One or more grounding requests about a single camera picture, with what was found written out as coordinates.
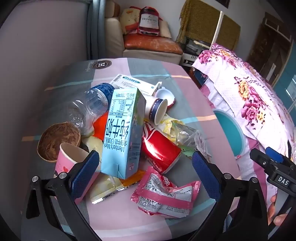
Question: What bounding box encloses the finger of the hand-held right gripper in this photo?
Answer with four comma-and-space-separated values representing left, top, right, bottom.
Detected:
265, 146, 285, 163
249, 148, 279, 173

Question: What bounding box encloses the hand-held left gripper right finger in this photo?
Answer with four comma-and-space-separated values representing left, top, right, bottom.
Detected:
191, 151, 270, 241

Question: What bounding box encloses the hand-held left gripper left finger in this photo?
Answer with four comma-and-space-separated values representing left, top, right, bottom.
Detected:
22, 150, 101, 241

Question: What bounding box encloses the pink paper cup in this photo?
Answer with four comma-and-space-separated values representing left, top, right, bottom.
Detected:
54, 142, 102, 205

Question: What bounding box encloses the cream snack packet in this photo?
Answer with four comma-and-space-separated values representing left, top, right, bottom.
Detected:
90, 173, 125, 205

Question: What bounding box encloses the clear plastic wrapper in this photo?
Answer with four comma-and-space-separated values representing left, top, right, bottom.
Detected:
177, 123, 212, 163

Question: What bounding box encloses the teal plastic bin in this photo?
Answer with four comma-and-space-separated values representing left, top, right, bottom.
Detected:
213, 109, 244, 160

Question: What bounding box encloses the red snack packet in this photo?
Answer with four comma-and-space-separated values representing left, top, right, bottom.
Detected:
92, 116, 110, 141

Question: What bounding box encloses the pink snack wrapper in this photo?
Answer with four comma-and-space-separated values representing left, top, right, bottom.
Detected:
131, 166, 201, 219

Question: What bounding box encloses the orange snack packet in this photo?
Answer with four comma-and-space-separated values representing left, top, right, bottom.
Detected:
120, 170, 148, 188

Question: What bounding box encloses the red soda can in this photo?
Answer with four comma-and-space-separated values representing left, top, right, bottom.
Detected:
141, 122, 182, 175

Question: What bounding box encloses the light blue milk carton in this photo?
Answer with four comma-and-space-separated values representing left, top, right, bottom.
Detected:
100, 88, 147, 180

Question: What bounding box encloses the yellow patterned tissue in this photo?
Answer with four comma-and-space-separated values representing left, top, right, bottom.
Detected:
159, 113, 185, 139

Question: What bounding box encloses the clear plastic bottle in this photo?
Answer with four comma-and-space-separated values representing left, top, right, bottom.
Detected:
67, 83, 115, 136

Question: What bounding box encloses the white paper cup blue rim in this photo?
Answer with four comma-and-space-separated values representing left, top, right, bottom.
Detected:
144, 95, 168, 126

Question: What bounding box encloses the white medicine box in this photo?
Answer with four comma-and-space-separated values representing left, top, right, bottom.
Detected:
109, 74, 162, 96

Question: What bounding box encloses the person's right hand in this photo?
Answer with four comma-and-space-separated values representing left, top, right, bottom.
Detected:
268, 193, 289, 226

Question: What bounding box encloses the pink floral blanket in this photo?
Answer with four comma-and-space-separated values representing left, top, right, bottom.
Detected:
190, 43, 296, 232

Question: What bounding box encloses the pink grey checked tablecloth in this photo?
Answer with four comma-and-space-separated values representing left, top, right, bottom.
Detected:
21, 57, 241, 241

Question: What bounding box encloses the dark wooden cabinet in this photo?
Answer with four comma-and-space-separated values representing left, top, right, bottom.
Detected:
252, 14, 294, 86

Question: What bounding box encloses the silver electronic device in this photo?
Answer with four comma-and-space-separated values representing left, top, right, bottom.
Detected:
180, 37, 211, 67

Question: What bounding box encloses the white pole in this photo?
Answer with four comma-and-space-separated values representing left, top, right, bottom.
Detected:
209, 10, 223, 50

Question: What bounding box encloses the orange seat cushion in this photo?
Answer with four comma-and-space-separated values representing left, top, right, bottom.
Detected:
124, 35, 183, 55

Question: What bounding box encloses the cream leather sofa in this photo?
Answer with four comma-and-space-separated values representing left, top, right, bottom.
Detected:
105, 9, 183, 65

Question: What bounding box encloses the grey curtain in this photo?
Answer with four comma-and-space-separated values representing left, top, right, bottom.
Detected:
87, 0, 107, 61

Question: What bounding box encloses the yellow brown cloth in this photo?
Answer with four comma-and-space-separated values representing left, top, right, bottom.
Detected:
177, 0, 241, 50

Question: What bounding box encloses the cream printed pillow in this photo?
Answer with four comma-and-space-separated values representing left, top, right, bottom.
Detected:
119, 7, 173, 39

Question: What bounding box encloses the red printed bag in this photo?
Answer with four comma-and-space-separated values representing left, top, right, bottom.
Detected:
137, 6, 161, 36

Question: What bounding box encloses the brown cushion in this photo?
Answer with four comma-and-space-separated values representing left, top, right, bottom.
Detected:
106, 0, 121, 18

